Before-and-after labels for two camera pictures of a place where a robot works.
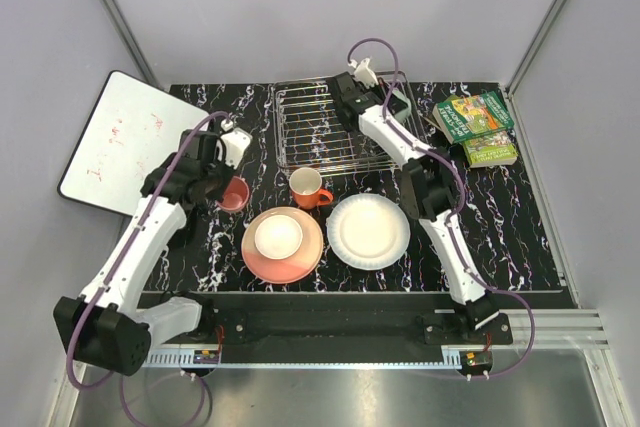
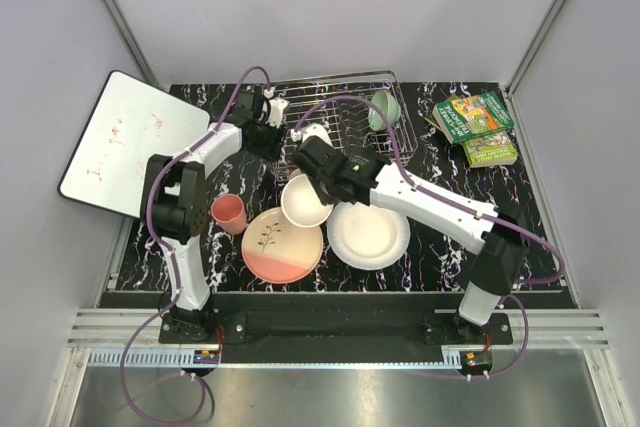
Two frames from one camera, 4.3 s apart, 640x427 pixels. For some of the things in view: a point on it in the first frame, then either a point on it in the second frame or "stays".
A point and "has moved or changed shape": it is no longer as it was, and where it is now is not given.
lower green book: [492, 149] stays
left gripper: [220, 159] -> [271, 152]
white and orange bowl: [278, 237] -> [300, 203]
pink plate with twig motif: [282, 244] stays
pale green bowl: [403, 113] has moved or changed shape
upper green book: [472, 115] stays
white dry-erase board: [131, 127] stays
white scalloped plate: [368, 231] stays
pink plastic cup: [236, 195] -> [228, 210]
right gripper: [365, 90] -> [323, 197]
